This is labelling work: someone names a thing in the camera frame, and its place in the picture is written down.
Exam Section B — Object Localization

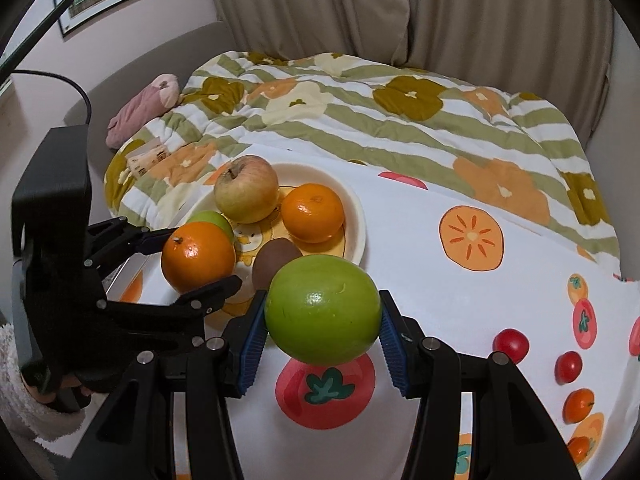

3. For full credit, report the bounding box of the red cherry tomato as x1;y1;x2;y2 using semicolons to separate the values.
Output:
555;351;583;386
492;328;530;363

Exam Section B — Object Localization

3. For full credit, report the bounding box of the small tangerine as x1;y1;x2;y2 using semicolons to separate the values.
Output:
562;388;596;423
566;436;592;463

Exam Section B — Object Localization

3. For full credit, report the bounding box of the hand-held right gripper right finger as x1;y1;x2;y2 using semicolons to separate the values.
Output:
379;290;583;480

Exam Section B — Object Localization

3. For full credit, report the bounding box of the small patterned packet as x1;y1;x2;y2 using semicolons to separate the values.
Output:
126;141;168;178

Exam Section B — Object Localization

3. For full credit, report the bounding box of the person's left hand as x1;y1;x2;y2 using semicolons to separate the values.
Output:
20;365;93;411

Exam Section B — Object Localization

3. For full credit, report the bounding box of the red-yellow apple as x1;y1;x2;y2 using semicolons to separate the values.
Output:
214;155;280;224

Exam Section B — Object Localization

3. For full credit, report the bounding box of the pink pillow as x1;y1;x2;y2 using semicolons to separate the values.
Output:
106;74;181;150

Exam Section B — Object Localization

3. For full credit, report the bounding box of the green apple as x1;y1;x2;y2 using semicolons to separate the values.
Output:
189;210;235;243
264;255;383;366

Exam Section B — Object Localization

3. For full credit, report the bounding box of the striped floral quilt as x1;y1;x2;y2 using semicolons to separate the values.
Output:
103;50;621;276

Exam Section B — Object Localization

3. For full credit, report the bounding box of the white cloth with printed figures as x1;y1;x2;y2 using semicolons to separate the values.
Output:
107;142;640;480

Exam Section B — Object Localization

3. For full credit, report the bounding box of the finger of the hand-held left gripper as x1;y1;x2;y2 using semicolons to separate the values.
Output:
97;274;243;346
85;216;176;273

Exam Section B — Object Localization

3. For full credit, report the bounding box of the black cable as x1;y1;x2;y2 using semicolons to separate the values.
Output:
0;0;108;68
0;67;93;128

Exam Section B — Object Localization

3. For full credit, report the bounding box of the beige upholstered bed frame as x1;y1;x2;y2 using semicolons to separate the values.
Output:
65;22;236;126

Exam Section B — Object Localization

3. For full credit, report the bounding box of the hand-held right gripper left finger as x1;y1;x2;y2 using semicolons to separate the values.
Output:
60;290;268;480

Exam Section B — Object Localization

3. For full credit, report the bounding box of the beige curtain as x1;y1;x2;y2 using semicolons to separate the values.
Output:
200;0;411;66
395;0;613;151

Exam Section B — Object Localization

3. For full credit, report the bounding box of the brown kiwi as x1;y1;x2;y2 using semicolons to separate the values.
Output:
251;238;303;291

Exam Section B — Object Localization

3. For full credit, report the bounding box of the white fuzzy rug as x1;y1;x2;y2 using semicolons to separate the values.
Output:
0;322;96;461

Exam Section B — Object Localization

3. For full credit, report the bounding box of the large orange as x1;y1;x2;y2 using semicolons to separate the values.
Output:
281;183;346;243
161;221;237;295

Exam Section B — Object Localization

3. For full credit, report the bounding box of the yellow duck plate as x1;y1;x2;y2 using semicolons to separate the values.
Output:
177;162;367;318

